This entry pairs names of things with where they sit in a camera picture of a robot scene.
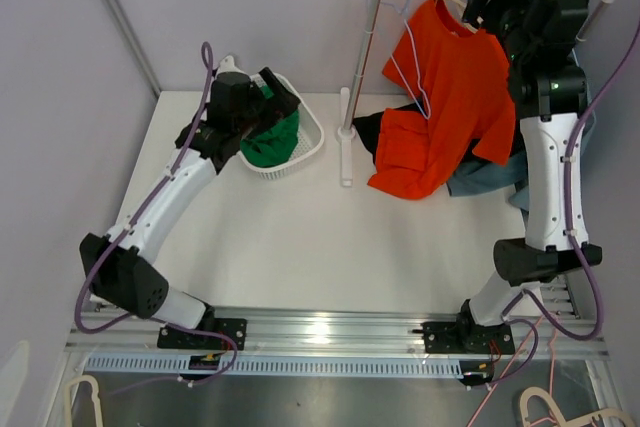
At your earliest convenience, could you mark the beige wooden hanger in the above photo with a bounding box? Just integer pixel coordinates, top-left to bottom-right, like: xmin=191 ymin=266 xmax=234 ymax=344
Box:
xmin=442 ymin=0 xmax=477 ymax=33

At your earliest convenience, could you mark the green t shirt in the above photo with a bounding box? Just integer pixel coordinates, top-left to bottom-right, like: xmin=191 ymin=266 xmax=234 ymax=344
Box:
xmin=240 ymin=110 xmax=299 ymax=168

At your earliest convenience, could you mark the light blue wire hanger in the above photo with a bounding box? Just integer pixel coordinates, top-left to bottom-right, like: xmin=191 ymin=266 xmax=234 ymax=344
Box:
xmin=381 ymin=0 xmax=432 ymax=120

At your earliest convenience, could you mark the orange t shirt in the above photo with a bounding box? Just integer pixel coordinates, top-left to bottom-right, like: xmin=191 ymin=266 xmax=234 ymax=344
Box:
xmin=368 ymin=0 xmax=516 ymax=200

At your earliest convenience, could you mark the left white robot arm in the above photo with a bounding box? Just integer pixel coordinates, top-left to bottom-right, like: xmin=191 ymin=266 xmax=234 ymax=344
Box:
xmin=80 ymin=68 xmax=300 ymax=348

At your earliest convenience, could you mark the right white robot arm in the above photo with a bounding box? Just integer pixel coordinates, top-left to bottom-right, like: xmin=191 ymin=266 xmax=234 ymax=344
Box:
xmin=455 ymin=0 xmax=602 ymax=352

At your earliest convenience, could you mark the black t shirt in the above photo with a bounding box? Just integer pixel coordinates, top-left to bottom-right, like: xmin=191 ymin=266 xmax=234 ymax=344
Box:
xmin=352 ymin=21 xmax=526 ymax=168

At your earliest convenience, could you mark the grey blue t shirt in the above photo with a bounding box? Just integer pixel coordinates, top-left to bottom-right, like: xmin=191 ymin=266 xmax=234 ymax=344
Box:
xmin=446 ymin=41 xmax=598 ymax=228

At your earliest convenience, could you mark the beige hanger floor left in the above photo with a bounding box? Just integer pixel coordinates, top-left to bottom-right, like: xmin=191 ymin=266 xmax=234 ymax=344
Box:
xmin=62 ymin=374 xmax=105 ymax=427

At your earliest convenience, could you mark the pink hanger on floor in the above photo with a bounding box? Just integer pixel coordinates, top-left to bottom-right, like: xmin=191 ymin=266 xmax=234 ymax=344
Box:
xmin=467 ymin=310 xmax=561 ymax=427

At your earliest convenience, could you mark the beige hanger on floor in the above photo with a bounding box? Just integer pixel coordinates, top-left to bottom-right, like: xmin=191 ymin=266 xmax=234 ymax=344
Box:
xmin=518 ymin=387 xmax=636 ymax=427

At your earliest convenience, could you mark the white plastic basket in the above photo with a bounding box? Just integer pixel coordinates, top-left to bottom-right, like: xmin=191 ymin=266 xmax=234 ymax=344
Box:
xmin=238 ymin=73 xmax=325 ymax=180

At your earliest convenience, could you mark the white metal clothes rack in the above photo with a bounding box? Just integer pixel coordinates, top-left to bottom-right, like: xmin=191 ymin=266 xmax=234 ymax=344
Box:
xmin=337 ymin=0 xmax=615 ymax=187

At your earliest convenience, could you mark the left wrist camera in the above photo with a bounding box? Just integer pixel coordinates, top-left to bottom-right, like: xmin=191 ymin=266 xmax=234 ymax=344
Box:
xmin=216 ymin=54 xmax=245 ymax=76

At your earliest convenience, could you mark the left black mount plate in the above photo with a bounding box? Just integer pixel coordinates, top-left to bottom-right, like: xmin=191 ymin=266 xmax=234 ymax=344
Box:
xmin=156 ymin=317 xmax=247 ymax=351

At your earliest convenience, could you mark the black mount plate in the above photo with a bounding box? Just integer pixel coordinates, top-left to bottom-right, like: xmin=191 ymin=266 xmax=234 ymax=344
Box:
xmin=412 ymin=321 xmax=515 ymax=355
xmin=156 ymin=317 xmax=247 ymax=351

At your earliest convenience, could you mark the white slotted cable duct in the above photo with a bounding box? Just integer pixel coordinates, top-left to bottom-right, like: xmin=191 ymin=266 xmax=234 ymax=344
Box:
xmin=85 ymin=354 xmax=463 ymax=379

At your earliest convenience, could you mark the right black mount plate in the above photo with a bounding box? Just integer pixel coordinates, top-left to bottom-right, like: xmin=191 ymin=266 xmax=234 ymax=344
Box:
xmin=412 ymin=321 xmax=515 ymax=355

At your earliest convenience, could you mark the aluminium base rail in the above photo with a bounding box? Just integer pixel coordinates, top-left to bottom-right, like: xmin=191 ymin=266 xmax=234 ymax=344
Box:
xmin=65 ymin=301 xmax=609 ymax=360

